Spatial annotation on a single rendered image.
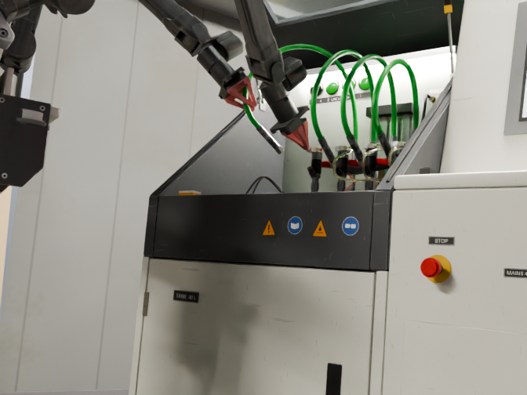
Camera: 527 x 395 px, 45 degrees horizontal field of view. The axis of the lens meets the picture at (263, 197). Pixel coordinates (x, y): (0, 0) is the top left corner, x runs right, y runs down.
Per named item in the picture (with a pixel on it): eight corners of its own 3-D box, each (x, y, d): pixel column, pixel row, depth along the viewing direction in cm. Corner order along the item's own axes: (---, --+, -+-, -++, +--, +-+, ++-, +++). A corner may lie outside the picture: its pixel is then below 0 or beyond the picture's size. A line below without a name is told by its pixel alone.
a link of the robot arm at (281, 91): (252, 86, 158) (264, 83, 153) (271, 71, 161) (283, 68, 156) (266, 109, 161) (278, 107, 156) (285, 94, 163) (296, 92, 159)
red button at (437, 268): (414, 280, 115) (416, 252, 115) (423, 281, 118) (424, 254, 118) (442, 283, 111) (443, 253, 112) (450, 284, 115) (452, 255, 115)
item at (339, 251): (152, 256, 162) (158, 195, 164) (165, 258, 166) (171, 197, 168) (368, 269, 125) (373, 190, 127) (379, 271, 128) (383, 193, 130)
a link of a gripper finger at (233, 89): (261, 107, 171) (238, 82, 172) (267, 96, 164) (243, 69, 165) (242, 121, 169) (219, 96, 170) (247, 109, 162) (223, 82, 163)
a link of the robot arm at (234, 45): (179, 41, 171) (190, 26, 164) (211, 24, 177) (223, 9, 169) (205, 77, 172) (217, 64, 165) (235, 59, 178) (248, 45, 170)
